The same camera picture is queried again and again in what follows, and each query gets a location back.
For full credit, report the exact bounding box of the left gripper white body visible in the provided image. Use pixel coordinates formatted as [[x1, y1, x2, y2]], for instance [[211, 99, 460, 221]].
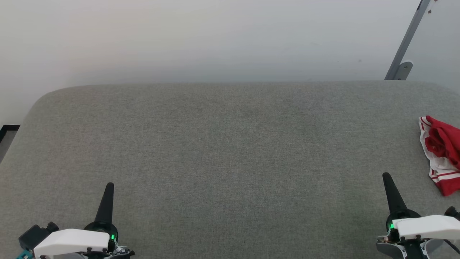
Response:
[[33, 222, 119, 259]]

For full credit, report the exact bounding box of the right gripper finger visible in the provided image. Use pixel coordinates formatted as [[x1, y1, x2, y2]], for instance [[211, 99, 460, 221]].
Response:
[[382, 172, 409, 215]]

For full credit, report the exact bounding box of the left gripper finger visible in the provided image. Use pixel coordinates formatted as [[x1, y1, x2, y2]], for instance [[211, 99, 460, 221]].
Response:
[[94, 182, 115, 223]]

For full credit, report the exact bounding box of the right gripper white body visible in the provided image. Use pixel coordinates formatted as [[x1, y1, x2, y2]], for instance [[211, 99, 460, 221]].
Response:
[[386, 210, 460, 259]]

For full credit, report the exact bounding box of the red and white garment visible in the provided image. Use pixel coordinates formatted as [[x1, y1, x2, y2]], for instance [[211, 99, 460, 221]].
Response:
[[418, 115, 460, 197]]

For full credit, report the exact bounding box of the black framed panel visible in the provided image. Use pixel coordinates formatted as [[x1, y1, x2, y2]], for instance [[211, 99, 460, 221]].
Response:
[[0, 124, 21, 144]]

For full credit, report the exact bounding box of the grey metal bar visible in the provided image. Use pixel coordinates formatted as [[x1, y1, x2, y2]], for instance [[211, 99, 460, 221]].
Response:
[[385, 0, 431, 80]]

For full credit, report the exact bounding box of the thin black cable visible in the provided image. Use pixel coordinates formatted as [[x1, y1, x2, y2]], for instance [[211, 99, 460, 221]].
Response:
[[444, 239, 460, 254]]

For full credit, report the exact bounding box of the grey metal bracket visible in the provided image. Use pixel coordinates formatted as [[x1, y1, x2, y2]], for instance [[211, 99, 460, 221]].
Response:
[[395, 62, 413, 80]]

